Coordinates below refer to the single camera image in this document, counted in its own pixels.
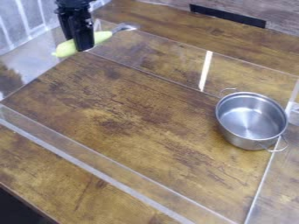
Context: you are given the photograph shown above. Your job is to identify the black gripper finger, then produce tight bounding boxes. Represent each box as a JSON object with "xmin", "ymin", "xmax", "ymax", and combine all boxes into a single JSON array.
[
  {"xmin": 69, "ymin": 17, "xmax": 95, "ymax": 52},
  {"xmin": 57, "ymin": 14, "xmax": 72, "ymax": 39}
]

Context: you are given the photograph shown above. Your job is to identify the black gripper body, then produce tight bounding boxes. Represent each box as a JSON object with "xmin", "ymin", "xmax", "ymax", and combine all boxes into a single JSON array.
[{"xmin": 55, "ymin": 0, "xmax": 93, "ymax": 21}]

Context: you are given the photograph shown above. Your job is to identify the clear acrylic triangle stand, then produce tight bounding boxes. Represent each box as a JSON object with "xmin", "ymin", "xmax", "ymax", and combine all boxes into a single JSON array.
[{"xmin": 93, "ymin": 18, "xmax": 102, "ymax": 32}]

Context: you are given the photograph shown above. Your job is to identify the black bar on table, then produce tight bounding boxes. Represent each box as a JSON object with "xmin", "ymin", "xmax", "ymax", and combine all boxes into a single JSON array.
[{"xmin": 190, "ymin": 3, "xmax": 267, "ymax": 28}]

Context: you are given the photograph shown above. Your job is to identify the stainless steel pot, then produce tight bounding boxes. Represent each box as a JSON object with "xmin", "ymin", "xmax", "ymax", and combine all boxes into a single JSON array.
[{"xmin": 215, "ymin": 92, "xmax": 288, "ymax": 152}]

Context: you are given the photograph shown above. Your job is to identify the clear acrylic enclosure panel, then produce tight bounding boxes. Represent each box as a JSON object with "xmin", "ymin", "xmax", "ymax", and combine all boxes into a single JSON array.
[{"xmin": 0, "ymin": 104, "xmax": 238, "ymax": 224}]

